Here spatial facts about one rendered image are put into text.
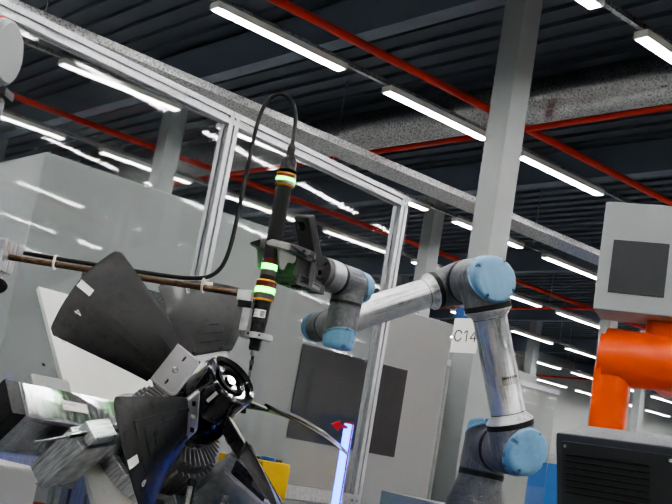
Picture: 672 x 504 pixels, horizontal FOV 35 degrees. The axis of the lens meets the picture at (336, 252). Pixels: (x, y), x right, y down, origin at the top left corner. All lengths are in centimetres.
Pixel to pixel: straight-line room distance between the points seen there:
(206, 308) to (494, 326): 71
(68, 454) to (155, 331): 30
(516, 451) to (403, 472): 431
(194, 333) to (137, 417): 44
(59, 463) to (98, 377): 37
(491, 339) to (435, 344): 442
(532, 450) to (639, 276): 353
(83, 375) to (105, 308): 26
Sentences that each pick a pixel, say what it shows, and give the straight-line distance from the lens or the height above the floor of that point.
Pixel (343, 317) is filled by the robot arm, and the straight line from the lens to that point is 244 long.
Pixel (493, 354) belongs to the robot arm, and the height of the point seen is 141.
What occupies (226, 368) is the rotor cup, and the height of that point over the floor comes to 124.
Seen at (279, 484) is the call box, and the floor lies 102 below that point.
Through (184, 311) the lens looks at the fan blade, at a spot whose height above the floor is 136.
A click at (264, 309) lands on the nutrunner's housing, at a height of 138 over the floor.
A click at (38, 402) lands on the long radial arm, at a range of 204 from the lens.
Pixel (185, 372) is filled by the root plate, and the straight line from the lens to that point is 218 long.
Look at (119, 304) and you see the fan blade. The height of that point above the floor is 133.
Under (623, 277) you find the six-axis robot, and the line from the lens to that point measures 610.
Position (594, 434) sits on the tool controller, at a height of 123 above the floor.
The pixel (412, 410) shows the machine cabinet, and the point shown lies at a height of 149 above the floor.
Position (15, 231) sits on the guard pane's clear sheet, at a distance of 276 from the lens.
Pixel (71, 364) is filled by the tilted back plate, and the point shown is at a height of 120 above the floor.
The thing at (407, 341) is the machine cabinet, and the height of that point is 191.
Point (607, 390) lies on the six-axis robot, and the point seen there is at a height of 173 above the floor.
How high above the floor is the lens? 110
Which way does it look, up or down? 11 degrees up
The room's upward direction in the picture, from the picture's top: 10 degrees clockwise
